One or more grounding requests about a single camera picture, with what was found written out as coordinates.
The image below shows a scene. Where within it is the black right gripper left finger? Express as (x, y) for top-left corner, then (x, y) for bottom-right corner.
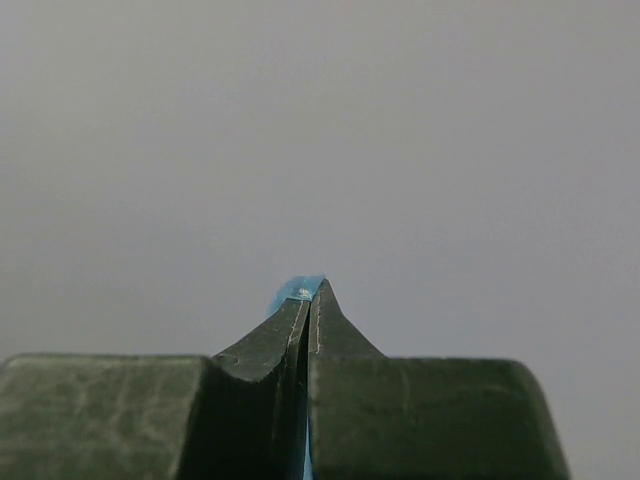
(1, 300), (310, 479)

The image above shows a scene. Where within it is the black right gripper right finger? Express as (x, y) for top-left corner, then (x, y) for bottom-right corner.
(308, 281), (571, 479)

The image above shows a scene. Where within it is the blue plastic trash bag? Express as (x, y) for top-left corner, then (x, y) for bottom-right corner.
(266, 274), (326, 480)

